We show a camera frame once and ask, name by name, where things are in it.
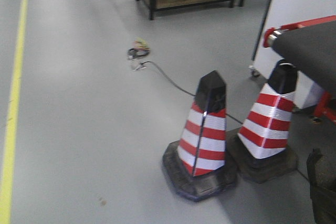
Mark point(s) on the black conveyor belt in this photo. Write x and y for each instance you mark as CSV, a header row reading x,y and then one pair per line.
x,y
312,50

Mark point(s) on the red white traffic cone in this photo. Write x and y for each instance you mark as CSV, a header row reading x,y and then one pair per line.
x,y
198,164

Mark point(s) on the white plug with cable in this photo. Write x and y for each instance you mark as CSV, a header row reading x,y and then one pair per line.
x,y
139,50

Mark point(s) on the red conveyor frame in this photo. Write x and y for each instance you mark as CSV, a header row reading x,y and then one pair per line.
x,y
323,108

